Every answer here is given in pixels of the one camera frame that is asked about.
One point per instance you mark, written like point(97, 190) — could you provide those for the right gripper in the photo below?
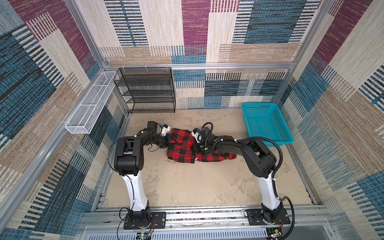
point(196, 149)

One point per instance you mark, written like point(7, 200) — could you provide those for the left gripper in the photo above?
point(168, 140)

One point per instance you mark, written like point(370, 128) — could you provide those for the red black plaid shirt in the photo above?
point(183, 149)

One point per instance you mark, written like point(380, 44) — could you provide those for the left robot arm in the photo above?
point(129, 163)

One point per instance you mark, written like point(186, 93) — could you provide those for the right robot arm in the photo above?
point(263, 158)

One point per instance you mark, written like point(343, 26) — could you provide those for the teal plastic basket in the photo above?
point(266, 120)

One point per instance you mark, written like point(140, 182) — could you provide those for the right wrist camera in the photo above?
point(202, 135)

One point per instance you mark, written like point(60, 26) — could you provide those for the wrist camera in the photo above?
point(159, 129)
point(202, 135)

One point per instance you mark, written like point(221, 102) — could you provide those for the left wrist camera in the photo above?
point(159, 129)

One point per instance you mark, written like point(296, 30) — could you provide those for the black wire shelf rack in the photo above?
point(147, 90)

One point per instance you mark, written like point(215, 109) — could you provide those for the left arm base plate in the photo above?
point(144, 220)

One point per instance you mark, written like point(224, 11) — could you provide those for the white wire mesh tray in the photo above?
point(87, 113)

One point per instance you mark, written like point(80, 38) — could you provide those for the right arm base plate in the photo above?
point(264, 217)

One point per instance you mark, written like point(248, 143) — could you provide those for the aluminium mounting rail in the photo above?
point(311, 222)

